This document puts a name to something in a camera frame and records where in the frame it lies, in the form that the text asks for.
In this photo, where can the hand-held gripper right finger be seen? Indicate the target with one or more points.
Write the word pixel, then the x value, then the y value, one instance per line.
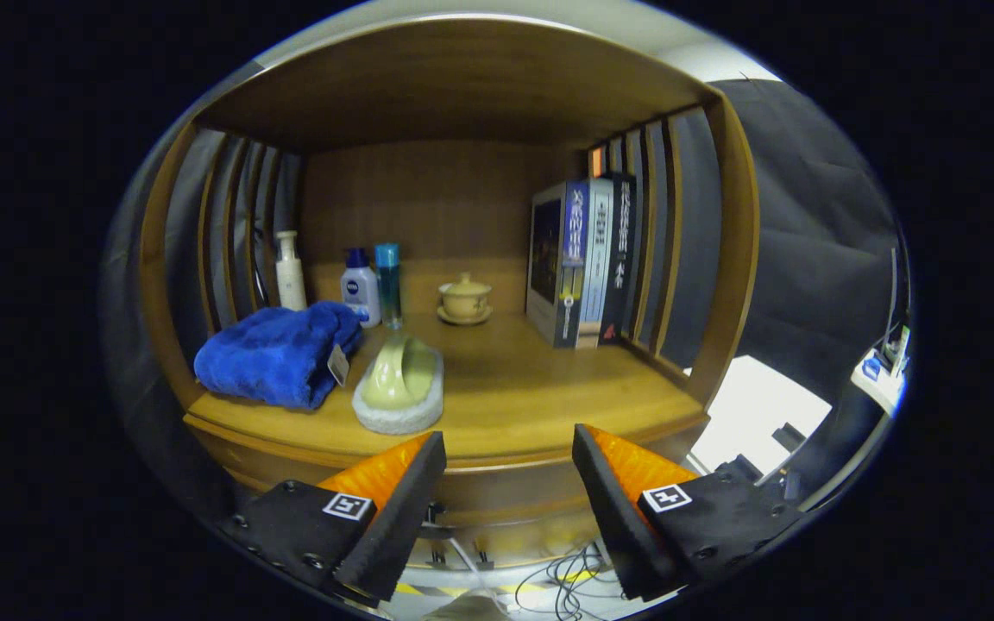
pixel 618 517

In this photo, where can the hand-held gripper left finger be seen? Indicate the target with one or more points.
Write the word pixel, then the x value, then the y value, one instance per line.
pixel 393 522

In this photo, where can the green scrub brush white sponge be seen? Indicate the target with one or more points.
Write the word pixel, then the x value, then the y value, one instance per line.
pixel 398 379

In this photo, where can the wooden countertop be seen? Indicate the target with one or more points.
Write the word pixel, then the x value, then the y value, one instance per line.
pixel 531 388

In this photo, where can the wooden cabinet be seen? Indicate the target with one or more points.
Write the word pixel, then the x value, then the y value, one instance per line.
pixel 462 86

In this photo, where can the white table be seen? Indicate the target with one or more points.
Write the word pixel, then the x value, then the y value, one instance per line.
pixel 747 405

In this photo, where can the blue folded towel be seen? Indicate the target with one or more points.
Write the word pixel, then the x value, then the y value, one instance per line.
pixel 273 354

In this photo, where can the white bottle with blue cap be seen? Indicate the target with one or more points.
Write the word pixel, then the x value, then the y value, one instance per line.
pixel 361 293

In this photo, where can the beige lidded teacup with saucer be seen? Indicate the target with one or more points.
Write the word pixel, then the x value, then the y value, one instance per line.
pixel 465 300

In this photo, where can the teal slim bottle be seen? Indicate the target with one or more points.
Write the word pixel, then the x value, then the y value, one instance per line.
pixel 388 285

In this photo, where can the cream pump bottle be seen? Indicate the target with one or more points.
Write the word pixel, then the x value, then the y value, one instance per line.
pixel 292 280

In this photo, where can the blue spine book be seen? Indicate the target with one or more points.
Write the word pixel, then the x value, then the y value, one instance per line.
pixel 544 259

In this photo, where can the white side desk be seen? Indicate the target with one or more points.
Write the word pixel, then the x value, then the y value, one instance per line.
pixel 881 384

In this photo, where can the black backdrop cloth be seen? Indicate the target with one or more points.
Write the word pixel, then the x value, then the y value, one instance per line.
pixel 808 216

